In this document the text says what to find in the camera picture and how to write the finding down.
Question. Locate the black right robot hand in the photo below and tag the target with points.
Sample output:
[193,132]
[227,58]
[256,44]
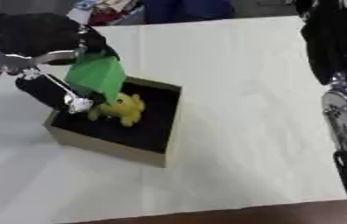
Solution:
[335,35]

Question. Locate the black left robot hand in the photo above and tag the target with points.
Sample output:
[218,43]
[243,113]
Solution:
[36,35]

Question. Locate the green block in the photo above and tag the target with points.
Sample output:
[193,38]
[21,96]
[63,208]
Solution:
[97,74]

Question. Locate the tan cardboard box black inside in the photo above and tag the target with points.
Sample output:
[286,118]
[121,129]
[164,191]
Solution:
[140,128]

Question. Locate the colourful patterned bag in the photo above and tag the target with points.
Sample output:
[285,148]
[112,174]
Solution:
[107,10]

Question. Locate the yellow soft toy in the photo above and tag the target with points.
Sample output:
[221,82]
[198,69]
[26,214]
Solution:
[123,109]

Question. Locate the blue cloth item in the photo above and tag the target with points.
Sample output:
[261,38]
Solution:
[186,10]

